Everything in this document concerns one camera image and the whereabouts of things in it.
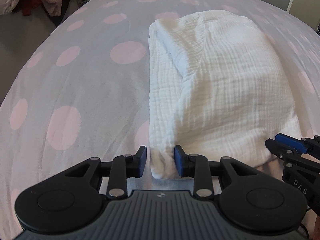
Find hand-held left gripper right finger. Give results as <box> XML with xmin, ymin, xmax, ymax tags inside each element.
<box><xmin>174</xmin><ymin>144</ymin><xmax>260</xmax><ymax>200</ymax></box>

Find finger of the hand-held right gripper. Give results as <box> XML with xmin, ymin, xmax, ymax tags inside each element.
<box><xmin>275</xmin><ymin>133</ymin><xmax>320</xmax><ymax>159</ymax></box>
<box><xmin>265</xmin><ymin>138</ymin><xmax>304</xmax><ymax>159</ymax></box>

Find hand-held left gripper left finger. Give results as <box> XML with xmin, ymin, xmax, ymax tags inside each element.
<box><xmin>65</xmin><ymin>145</ymin><xmax>148</xmax><ymax>199</ymax></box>

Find white muslin garment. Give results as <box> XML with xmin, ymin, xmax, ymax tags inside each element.
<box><xmin>148</xmin><ymin>9</ymin><xmax>304</xmax><ymax>180</ymax></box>

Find pink polka dot bed sheet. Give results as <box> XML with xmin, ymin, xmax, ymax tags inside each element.
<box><xmin>0</xmin><ymin>0</ymin><xmax>320</xmax><ymax>240</ymax></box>

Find red garment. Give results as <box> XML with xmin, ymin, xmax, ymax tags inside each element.
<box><xmin>12</xmin><ymin>0</ymin><xmax>42</xmax><ymax>17</ymax></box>

